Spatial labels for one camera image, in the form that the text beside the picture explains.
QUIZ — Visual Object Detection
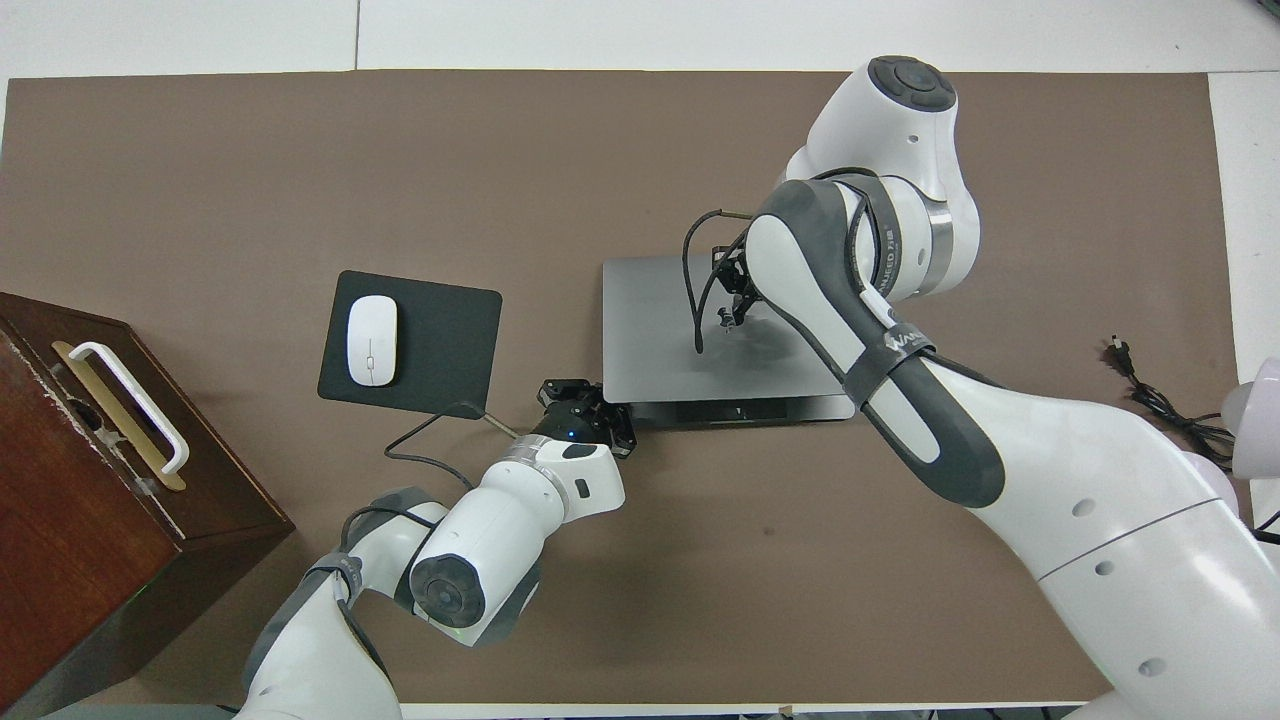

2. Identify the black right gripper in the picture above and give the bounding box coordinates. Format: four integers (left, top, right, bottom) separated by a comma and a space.
712, 240, 753, 329

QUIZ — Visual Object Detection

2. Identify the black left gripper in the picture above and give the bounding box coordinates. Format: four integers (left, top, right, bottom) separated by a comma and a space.
530, 377, 638, 459

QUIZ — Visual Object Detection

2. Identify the silver grey laptop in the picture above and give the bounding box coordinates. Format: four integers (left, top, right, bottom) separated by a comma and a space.
602, 257, 857, 429

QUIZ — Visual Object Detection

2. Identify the black mouse pad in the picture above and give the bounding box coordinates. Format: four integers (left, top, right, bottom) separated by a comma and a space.
317, 270, 503, 414

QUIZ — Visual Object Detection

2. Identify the white computer mouse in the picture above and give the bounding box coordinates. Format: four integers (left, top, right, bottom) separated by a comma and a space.
346, 296, 399, 387

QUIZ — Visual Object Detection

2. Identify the brown table mat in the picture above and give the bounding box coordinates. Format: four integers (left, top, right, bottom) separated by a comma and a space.
0, 70, 1251, 706

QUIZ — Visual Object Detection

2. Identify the dark brown wooden box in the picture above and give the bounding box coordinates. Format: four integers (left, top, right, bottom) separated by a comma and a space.
0, 292, 296, 716

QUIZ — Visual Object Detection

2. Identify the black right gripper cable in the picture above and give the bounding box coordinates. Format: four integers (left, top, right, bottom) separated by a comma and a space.
683, 208, 761, 356

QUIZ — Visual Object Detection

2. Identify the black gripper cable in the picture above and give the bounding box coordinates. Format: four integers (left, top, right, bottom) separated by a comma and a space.
385, 402, 521, 491
683, 208, 761, 356

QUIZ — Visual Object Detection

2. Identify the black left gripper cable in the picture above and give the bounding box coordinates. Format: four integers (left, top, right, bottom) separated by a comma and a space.
385, 402, 521, 491

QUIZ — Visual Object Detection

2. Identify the black lamp power cable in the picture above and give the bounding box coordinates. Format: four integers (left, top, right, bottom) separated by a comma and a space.
1103, 338, 1280, 546

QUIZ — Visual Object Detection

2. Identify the white box handle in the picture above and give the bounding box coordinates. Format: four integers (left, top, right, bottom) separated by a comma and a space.
68, 342, 190, 474

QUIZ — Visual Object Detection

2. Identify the brass handle plate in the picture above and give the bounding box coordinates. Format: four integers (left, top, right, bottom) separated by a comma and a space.
52, 340, 188, 492

